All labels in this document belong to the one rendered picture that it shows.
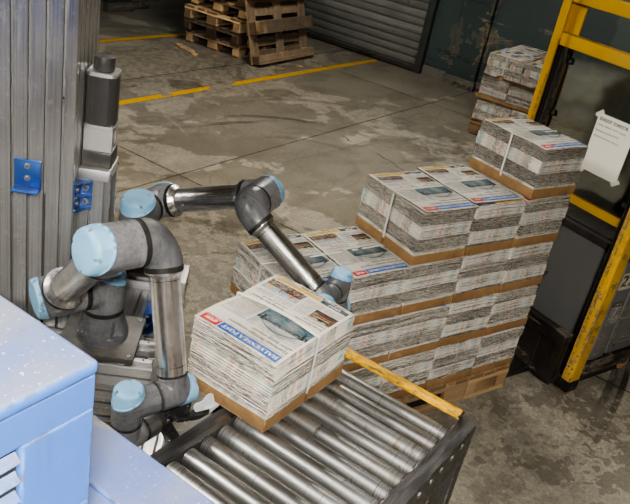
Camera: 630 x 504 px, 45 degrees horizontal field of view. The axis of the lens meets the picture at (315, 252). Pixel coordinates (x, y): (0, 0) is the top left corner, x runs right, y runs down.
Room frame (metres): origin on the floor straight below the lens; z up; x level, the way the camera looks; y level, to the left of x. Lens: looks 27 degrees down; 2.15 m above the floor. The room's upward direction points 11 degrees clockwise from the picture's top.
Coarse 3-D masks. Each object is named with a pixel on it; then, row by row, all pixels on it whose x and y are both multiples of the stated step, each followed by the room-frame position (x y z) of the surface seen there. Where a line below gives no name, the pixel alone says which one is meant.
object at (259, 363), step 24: (216, 312) 1.73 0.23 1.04; (240, 312) 1.76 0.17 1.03; (192, 336) 1.70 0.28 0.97; (216, 336) 1.66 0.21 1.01; (240, 336) 1.65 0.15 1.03; (264, 336) 1.67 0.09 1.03; (288, 336) 1.69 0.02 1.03; (192, 360) 1.70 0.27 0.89; (216, 360) 1.66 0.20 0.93; (240, 360) 1.62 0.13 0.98; (264, 360) 1.58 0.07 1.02; (288, 360) 1.60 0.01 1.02; (216, 384) 1.65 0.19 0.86; (240, 384) 1.62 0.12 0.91; (264, 384) 1.58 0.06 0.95; (288, 384) 1.63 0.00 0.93; (264, 408) 1.57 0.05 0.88
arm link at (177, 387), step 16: (160, 224) 1.60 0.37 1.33; (160, 240) 1.56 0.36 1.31; (176, 240) 1.62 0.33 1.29; (160, 256) 1.55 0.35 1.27; (176, 256) 1.58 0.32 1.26; (144, 272) 1.57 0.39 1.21; (160, 272) 1.55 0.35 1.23; (176, 272) 1.57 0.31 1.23; (160, 288) 1.55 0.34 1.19; (176, 288) 1.57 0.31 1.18; (160, 304) 1.54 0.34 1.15; (176, 304) 1.56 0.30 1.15; (160, 320) 1.53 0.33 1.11; (176, 320) 1.55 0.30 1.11; (160, 336) 1.53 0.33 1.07; (176, 336) 1.53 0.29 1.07; (160, 352) 1.52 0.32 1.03; (176, 352) 1.52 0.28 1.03; (160, 368) 1.51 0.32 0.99; (176, 368) 1.51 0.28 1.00; (160, 384) 1.49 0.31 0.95; (176, 384) 1.50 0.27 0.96; (192, 384) 1.53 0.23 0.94; (176, 400) 1.49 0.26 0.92; (192, 400) 1.52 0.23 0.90
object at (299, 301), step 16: (256, 288) 1.91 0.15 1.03; (272, 288) 1.92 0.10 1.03; (288, 288) 1.94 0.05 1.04; (304, 288) 1.96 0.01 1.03; (288, 304) 1.86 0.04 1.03; (304, 304) 1.87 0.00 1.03; (320, 304) 1.89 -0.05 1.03; (336, 304) 1.91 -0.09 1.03; (304, 320) 1.79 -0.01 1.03; (320, 320) 1.81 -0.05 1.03; (336, 320) 1.82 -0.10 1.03; (352, 320) 1.87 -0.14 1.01; (336, 336) 1.81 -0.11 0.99; (320, 352) 1.75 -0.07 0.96; (336, 352) 1.83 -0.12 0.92; (320, 368) 1.77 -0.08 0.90; (336, 368) 1.86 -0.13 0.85
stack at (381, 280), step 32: (256, 256) 2.49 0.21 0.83; (320, 256) 2.59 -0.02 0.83; (352, 256) 2.64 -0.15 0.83; (384, 256) 2.70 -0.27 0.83; (480, 256) 2.91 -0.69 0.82; (352, 288) 2.48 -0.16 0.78; (384, 288) 2.59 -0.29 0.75; (416, 288) 2.70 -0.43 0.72; (448, 288) 2.81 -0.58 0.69; (480, 288) 2.94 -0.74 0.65; (384, 320) 2.61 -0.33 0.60; (416, 320) 2.72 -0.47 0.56; (448, 320) 2.86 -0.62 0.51; (480, 320) 2.98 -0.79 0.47; (384, 352) 2.64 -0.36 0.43; (448, 352) 2.89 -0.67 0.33; (384, 384) 2.68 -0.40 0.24; (416, 384) 2.80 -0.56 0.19; (448, 384) 2.96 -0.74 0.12
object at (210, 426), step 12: (204, 420) 1.57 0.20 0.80; (216, 420) 1.58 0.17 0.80; (228, 420) 1.59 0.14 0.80; (192, 432) 1.52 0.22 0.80; (204, 432) 1.53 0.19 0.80; (216, 432) 1.55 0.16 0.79; (168, 444) 1.46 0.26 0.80; (180, 444) 1.47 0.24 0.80; (192, 444) 1.48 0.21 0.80; (156, 456) 1.41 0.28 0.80; (168, 456) 1.42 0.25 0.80; (180, 456) 1.43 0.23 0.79
